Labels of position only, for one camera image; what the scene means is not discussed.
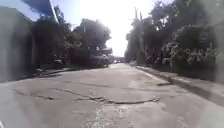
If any vehicle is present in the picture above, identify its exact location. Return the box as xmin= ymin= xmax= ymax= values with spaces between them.
xmin=87 ymin=53 xmax=110 ymax=69

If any grey concrete road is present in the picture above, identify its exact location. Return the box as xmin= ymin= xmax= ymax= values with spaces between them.
xmin=0 ymin=62 xmax=224 ymax=128

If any group of dark trees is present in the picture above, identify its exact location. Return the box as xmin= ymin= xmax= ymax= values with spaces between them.
xmin=31 ymin=6 xmax=113 ymax=70

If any utility pole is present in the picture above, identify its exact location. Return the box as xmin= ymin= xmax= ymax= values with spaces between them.
xmin=133 ymin=6 xmax=144 ymax=26

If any concrete kerb strip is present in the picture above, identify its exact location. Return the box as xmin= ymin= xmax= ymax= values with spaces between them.
xmin=32 ymin=66 xmax=78 ymax=79

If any row of trees and bushes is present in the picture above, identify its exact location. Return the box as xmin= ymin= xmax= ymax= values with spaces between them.
xmin=123 ymin=0 xmax=224 ymax=82

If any raised concrete sidewalk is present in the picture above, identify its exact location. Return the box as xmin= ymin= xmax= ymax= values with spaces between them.
xmin=134 ymin=64 xmax=224 ymax=108

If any blue roof canopy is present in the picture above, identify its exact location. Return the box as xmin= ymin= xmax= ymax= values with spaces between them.
xmin=21 ymin=0 xmax=60 ymax=24

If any grey wall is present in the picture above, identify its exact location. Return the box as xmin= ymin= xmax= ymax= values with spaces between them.
xmin=0 ymin=6 xmax=36 ymax=84

